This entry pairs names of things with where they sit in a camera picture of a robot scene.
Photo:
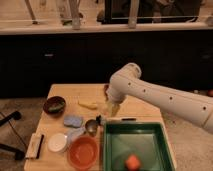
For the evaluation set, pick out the yellow banana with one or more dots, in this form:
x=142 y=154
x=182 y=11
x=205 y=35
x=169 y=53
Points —
x=91 y=106

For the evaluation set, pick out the green plastic bin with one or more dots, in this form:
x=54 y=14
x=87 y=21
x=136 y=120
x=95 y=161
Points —
x=145 y=140

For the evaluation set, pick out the orange red cube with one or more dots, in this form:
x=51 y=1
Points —
x=132 y=163

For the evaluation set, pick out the black stand leg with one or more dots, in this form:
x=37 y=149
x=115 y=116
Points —
x=9 y=143

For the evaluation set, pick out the light blue cloth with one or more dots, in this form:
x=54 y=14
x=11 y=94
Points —
x=74 y=134

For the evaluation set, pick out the orange plastic bowl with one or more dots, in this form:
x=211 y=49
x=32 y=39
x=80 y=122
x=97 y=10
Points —
x=82 y=153

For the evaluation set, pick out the metal ladle black handle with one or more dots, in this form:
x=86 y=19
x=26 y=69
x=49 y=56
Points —
x=91 y=126

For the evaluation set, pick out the dark brown bowl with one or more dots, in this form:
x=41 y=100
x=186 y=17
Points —
x=54 y=106

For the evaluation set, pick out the wooden brush black edge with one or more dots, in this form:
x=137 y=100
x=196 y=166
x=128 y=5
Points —
x=34 y=146

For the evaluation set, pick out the blue sponge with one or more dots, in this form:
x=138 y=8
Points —
x=73 y=121

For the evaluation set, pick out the dark red grape bunch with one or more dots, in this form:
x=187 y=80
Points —
x=106 y=86

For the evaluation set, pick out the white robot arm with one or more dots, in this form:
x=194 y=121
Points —
x=194 y=108

